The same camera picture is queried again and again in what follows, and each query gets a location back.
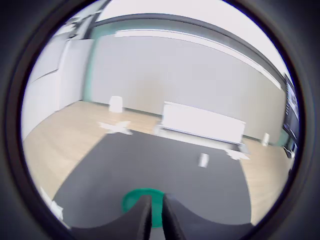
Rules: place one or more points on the small white plastic terminal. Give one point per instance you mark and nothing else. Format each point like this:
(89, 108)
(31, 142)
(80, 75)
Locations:
(203, 160)

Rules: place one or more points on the dark grey mat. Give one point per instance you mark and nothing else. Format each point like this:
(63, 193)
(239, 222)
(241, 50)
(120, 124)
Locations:
(150, 162)

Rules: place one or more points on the dark computer screen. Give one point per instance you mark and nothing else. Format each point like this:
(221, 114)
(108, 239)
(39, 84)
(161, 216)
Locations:
(291, 107)

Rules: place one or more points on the round green lid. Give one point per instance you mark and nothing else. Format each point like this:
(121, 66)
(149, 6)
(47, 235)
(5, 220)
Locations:
(130, 197)

